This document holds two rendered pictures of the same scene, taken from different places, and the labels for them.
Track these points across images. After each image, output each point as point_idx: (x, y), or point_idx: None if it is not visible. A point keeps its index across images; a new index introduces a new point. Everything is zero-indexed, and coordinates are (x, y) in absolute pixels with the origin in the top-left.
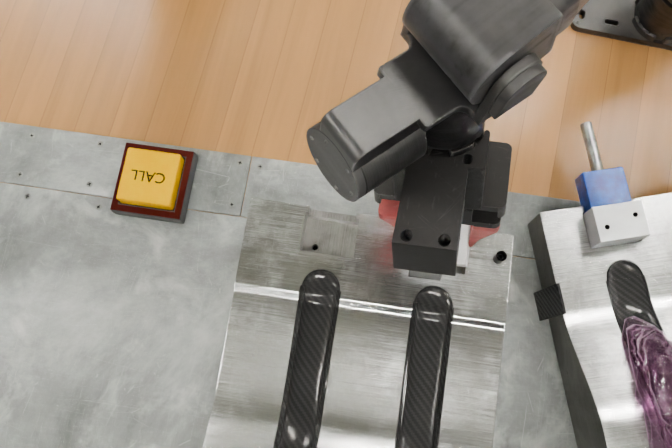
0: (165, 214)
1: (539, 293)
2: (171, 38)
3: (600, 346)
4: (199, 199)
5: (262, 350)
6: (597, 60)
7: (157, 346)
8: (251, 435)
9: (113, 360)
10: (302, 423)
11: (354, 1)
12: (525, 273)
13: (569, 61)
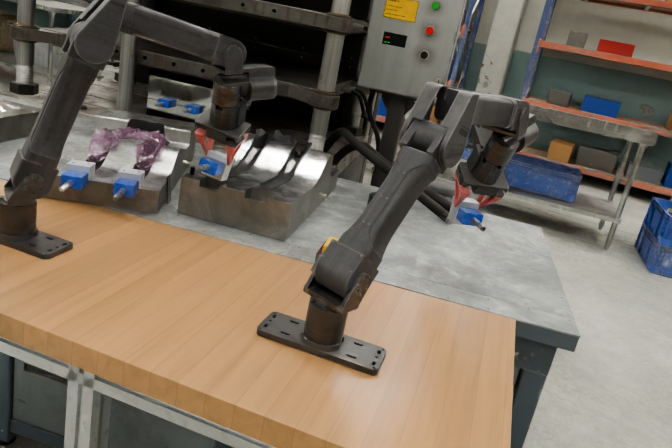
0: None
1: (168, 196)
2: None
3: (162, 167)
4: (315, 252)
5: (294, 186)
6: (70, 237)
7: (337, 230)
8: (301, 177)
9: None
10: (282, 178)
11: (202, 285)
12: (168, 207)
13: (87, 240)
